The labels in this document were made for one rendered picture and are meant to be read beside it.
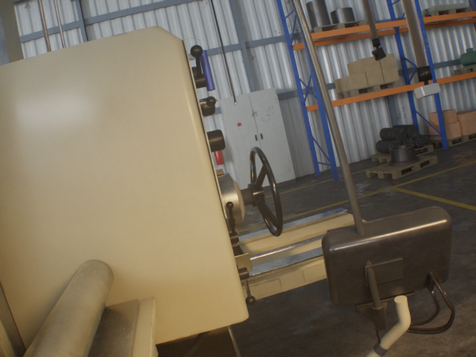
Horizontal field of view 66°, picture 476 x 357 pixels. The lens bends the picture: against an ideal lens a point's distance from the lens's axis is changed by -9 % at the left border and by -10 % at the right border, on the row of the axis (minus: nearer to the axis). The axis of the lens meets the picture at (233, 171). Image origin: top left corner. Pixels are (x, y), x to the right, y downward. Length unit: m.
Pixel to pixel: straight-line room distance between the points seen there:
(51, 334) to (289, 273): 1.82
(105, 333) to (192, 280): 0.29
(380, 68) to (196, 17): 4.18
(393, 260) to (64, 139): 0.89
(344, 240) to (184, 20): 8.57
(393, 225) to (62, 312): 0.77
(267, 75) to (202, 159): 8.30
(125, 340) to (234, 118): 7.74
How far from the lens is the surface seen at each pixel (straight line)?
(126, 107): 1.06
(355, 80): 8.64
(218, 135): 1.32
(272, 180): 1.47
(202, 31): 9.27
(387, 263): 1.07
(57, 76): 1.10
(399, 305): 1.16
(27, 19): 9.86
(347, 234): 1.03
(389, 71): 9.06
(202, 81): 1.17
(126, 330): 0.95
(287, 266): 2.43
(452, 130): 10.06
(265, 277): 2.39
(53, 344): 0.70
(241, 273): 1.29
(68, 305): 0.84
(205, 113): 1.50
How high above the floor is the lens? 1.62
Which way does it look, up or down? 7 degrees down
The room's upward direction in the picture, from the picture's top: 13 degrees counter-clockwise
